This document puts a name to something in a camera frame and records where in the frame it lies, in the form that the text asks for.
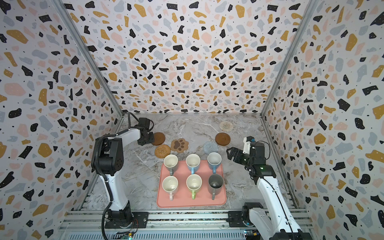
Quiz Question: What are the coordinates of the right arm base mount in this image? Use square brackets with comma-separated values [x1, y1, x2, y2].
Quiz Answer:
[226, 203, 264, 227]

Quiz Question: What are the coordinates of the light blue mug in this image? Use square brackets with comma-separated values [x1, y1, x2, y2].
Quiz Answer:
[207, 152, 222, 174]

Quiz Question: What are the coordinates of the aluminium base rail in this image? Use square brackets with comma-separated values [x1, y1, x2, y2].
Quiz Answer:
[56, 208, 319, 240]

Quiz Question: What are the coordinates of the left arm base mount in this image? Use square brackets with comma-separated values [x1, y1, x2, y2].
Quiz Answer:
[105, 210, 149, 229]

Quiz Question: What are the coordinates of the white mug green handle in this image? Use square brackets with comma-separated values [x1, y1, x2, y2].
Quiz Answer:
[186, 174, 203, 200]

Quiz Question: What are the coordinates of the grey metal mug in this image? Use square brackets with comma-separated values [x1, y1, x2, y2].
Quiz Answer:
[208, 174, 224, 200]

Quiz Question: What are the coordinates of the dark brown round coaster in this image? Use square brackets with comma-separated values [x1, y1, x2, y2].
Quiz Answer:
[152, 132, 166, 146]
[215, 133, 231, 146]

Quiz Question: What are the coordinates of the woven tan round coaster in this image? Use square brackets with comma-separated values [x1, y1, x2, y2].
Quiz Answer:
[155, 145, 171, 159]

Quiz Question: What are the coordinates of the clear patterned round coaster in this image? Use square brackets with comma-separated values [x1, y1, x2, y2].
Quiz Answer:
[219, 121, 234, 132]

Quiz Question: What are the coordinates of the brown paw print coaster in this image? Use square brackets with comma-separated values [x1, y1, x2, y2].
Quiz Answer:
[171, 138, 189, 153]

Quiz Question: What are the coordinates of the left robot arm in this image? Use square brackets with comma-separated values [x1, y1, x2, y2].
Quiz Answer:
[91, 118, 155, 224]

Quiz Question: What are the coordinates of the white mug blue handle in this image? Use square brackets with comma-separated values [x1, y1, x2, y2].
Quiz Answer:
[186, 154, 201, 175]

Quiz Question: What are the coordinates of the white mug pink handle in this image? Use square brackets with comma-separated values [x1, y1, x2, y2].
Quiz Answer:
[162, 176, 179, 201]

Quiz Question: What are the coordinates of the grey blue round coaster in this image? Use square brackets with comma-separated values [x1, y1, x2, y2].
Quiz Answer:
[203, 142, 219, 155]

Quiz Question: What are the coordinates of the pink rectangular tray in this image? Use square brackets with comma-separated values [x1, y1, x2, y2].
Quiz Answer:
[157, 160, 227, 208]

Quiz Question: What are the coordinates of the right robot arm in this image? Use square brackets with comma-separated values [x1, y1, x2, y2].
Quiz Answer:
[226, 137, 312, 240]

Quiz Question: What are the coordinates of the white mug grey handle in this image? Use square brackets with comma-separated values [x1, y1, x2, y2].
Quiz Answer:
[164, 154, 179, 176]

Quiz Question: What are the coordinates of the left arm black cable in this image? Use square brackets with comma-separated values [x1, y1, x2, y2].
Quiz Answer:
[92, 112, 142, 240]

